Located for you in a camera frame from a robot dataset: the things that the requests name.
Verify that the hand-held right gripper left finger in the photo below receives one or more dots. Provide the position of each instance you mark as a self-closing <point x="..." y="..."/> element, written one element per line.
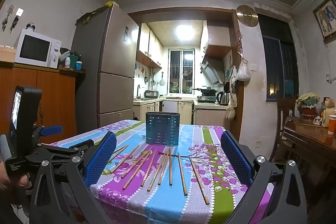
<point x="101" y="158"/>

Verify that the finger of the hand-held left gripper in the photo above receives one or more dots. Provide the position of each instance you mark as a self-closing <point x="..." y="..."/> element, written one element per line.
<point x="52" y="130"/>
<point x="65" y="151"/>

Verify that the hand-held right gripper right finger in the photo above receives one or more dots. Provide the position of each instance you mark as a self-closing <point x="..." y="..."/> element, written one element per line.
<point x="236" y="161"/>

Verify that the row of wooden chopsticks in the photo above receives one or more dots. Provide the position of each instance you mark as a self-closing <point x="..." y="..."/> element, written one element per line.
<point x="170" y="169"/>

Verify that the blue perforated utensil holder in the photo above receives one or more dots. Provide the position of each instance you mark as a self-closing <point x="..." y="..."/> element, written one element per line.
<point x="162" y="129"/>

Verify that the person's left hand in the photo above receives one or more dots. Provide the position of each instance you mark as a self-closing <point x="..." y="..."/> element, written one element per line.
<point x="13" y="182"/>

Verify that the orange wooden cabinet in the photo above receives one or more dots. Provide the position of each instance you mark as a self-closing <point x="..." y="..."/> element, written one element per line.
<point x="55" y="98"/>

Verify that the hanging white cloth bag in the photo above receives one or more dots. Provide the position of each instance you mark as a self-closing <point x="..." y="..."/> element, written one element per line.
<point x="231" y="108"/>

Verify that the beige box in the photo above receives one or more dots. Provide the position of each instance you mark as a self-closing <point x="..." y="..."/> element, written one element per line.
<point x="8" y="54"/>

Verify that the white microwave oven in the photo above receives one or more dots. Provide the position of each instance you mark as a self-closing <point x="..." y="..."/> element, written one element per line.
<point x="34" y="49"/>

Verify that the white bottle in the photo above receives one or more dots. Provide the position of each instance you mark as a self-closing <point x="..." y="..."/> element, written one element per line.
<point x="67" y="62"/>

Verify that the steel electric kettle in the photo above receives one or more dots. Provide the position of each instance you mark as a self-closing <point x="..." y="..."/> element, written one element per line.
<point x="223" y="98"/>

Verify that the blue cup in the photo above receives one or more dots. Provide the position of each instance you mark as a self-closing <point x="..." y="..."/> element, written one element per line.
<point x="78" y="65"/>

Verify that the green container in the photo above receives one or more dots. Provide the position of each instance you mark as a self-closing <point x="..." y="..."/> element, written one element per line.
<point x="74" y="60"/>

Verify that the gas stove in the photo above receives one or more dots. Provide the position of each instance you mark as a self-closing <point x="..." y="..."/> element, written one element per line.
<point x="206" y="100"/>

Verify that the dark wooden chair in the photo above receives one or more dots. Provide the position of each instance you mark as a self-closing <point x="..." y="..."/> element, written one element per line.
<point x="284" y="108"/>

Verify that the lower kitchen cabinets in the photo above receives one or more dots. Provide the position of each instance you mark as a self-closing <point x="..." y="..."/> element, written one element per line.
<point x="183" y="111"/>

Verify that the black wok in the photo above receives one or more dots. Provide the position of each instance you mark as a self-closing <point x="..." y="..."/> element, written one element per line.
<point x="207" y="91"/>

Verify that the glossy brown wooden table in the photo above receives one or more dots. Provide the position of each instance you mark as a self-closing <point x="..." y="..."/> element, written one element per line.
<point x="309" y="134"/>

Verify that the panda toy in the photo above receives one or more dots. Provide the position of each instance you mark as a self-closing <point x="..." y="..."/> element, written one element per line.
<point x="31" y="27"/>

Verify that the floral striped tablecloth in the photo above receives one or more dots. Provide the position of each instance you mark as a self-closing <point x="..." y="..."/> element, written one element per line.
<point x="168" y="208"/>

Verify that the hanging white plastic bag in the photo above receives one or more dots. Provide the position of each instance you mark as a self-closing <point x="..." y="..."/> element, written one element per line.
<point x="243" y="73"/>

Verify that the potted plant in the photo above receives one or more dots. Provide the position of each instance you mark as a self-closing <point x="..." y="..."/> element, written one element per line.
<point x="308" y="102"/>

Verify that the slanted range hood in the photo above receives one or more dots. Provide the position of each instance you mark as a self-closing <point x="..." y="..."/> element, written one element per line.
<point x="212" y="70"/>

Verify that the brown refrigerator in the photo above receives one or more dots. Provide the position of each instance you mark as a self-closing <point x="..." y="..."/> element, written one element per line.
<point x="115" y="56"/>

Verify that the dark barred window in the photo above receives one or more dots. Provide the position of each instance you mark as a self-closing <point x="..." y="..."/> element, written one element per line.
<point x="275" y="69"/>

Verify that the orange cup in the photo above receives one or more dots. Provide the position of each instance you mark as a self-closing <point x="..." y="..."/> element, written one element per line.
<point x="332" y="124"/>

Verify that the kitchen window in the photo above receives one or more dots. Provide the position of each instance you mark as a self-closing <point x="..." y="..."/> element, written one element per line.
<point x="181" y="69"/>

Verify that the dark fridge sticker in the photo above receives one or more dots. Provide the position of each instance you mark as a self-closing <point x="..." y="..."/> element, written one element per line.
<point x="126" y="34"/>

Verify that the long upper kitchen cabinets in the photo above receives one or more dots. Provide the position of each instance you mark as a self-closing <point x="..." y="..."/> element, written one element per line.
<point x="147" y="43"/>

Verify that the upper cabinet above hood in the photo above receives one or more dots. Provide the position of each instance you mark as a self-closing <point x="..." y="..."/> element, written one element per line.
<point x="216" y="35"/>

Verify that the yellow item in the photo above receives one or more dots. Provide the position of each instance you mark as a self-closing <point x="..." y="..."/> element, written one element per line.
<point x="111" y="3"/>

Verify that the kitchen ceiling light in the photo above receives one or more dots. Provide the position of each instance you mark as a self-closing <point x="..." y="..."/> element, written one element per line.
<point x="184" y="32"/>

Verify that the hanging wall ornaments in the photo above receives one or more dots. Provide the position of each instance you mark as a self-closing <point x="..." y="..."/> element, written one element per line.
<point x="10" y="16"/>

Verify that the white wall socket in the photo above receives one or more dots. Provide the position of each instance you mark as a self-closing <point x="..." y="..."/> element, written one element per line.
<point x="19" y="11"/>

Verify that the gold round wall disc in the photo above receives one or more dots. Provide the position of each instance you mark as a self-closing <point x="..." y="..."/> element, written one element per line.
<point x="246" y="16"/>

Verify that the framed wall picture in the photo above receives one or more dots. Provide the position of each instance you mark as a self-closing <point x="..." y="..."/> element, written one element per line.
<point x="326" y="19"/>

